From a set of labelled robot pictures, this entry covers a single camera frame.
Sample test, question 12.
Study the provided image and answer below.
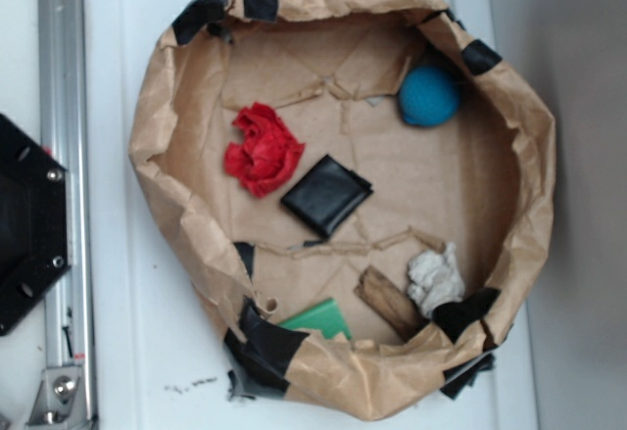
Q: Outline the brown paper bag bin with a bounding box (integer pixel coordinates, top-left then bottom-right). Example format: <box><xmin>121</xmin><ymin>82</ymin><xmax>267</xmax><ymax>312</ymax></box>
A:
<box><xmin>129</xmin><ymin>0</ymin><xmax>555</xmax><ymax>420</ymax></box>

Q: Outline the black folded wallet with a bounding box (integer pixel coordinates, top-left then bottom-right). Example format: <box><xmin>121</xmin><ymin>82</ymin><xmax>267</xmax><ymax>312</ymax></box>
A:
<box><xmin>280</xmin><ymin>155</ymin><xmax>373</xmax><ymax>239</ymax></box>

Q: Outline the crumpled white paper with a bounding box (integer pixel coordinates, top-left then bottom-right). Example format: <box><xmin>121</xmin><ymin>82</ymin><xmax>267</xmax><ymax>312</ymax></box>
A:
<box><xmin>407</xmin><ymin>242</ymin><xmax>465</xmax><ymax>319</ymax></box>

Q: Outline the aluminium extrusion rail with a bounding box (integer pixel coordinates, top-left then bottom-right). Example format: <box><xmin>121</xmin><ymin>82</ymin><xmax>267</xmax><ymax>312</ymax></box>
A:
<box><xmin>38</xmin><ymin>0</ymin><xmax>99</xmax><ymax>429</ymax></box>

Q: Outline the blue textured ball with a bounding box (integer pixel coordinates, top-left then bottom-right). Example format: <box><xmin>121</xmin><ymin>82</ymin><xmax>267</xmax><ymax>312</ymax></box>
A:
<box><xmin>398</xmin><ymin>66</ymin><xmax>461</xmax><ymax>127</ymax></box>

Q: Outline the green flat card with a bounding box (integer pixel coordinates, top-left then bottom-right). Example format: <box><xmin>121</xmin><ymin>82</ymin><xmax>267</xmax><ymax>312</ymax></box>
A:
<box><xmin>278</xmin><ymin>298</ymin><xmax>352</xmax><ymax>339</ymax></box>

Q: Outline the brown wooden block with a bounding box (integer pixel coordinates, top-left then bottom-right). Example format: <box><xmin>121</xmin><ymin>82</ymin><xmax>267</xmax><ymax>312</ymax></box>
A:
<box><xmin>354</xmin><ymin>265</ymin><xmax>429</xmax><ymax>342</ymax></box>

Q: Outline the metal corner bracket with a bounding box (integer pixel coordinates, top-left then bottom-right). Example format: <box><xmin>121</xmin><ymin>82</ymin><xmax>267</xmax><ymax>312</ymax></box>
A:
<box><xmin>24</xmin><ymin>365</ymin><xmax>97</xmax><ymax>430</ymax></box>

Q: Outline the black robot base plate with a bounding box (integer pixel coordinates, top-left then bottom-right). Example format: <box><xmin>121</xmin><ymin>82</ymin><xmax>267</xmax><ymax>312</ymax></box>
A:
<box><xmin>1</xmin><ymin>116</ymin><xmax>70</xmax><ymax>336</ymax></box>

